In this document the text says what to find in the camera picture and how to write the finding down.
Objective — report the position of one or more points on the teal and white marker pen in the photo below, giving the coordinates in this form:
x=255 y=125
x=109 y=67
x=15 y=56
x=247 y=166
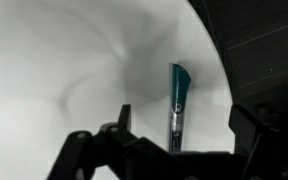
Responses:
x=180 y=81

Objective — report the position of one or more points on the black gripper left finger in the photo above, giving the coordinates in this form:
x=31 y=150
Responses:
x=128 y=157

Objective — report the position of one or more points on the round white table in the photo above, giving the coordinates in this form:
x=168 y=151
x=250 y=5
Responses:
x=68 y=65

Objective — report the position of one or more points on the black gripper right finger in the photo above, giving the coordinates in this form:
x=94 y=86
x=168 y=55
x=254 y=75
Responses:
x=265 y=142

